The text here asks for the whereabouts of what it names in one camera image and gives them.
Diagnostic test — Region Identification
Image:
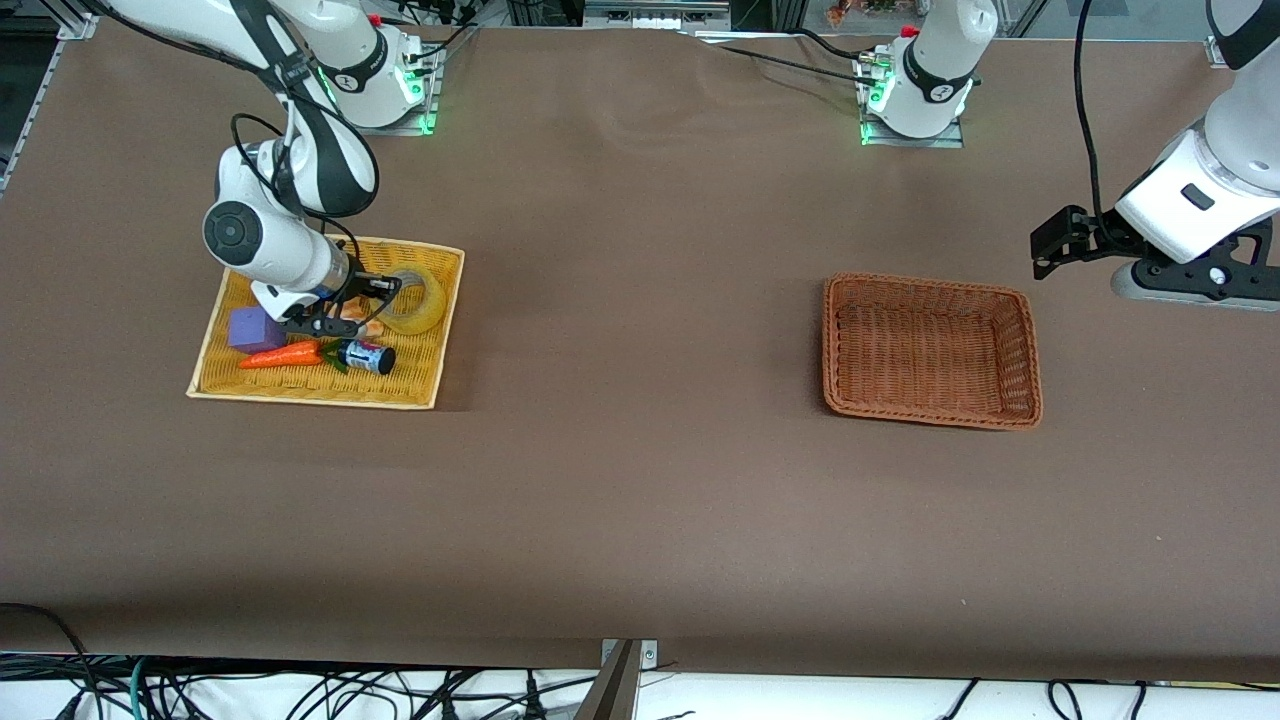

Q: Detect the orange toy carrot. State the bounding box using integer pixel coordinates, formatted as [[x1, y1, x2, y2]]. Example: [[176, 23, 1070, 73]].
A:
[[238, 340, 325, 372]]

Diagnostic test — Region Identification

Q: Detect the toy croissant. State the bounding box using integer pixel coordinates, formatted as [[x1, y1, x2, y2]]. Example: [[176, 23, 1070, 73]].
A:
[[338, 300, 387, 338]]

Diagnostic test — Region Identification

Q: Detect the grey power strip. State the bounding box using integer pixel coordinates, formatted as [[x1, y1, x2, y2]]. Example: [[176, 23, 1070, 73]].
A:
[[583, 0, 734, 32]]

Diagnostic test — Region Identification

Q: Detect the black looped floor cable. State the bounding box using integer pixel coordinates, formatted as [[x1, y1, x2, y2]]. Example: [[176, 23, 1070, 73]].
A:
[[0, 602, 99, 720]]

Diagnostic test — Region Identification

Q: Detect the black cable to arm base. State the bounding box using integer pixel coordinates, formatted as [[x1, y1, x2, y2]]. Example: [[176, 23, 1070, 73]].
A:
[[690, 27, 883, 89]]

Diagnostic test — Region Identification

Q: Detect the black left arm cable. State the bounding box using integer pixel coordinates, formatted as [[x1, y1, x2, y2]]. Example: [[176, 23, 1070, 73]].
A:
[[1073, 0, 1113, 239]]

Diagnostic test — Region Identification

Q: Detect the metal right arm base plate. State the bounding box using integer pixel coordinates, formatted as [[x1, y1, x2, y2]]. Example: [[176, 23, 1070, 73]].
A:
[[332, 42, 441, 137]]

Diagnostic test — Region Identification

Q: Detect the small black can blue label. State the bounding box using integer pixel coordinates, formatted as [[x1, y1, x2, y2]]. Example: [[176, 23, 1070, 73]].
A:
[[337, 339, 398, 378]]

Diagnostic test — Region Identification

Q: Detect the metal table edge bracket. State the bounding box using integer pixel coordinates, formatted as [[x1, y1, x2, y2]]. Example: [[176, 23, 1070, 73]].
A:
[[575, 638, 660, 720]]

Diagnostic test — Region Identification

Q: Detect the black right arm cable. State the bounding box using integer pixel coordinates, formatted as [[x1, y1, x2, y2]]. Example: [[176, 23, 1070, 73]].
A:
[[228, 0, 363, 263]]

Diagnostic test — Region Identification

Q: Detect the clear yellowish tape roll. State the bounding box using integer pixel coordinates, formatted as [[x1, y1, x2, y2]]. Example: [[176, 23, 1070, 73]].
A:
[[376, 264, 447, 337]]

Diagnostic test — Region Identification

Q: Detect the brown wicker basket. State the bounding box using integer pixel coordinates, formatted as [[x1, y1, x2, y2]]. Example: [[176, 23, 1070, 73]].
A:
[[822, 272, 1044, 431]]

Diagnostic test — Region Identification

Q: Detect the purple foam cube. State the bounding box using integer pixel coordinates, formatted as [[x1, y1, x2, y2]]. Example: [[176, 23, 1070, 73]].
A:
[[227, 307, 290, 356]]

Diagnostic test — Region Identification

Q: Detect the yellow wicker tray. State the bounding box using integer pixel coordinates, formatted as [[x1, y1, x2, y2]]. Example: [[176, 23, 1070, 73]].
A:
[[186, 236, 467, 412]]

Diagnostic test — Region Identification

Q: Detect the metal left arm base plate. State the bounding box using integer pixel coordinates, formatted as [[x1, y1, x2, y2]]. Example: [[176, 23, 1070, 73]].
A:
[[858, 52, 967, 150]]

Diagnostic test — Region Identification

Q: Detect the brown table cover sheet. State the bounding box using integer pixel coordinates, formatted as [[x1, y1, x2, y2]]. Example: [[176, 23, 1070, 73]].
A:
[[0, 16, 1280, 685]]

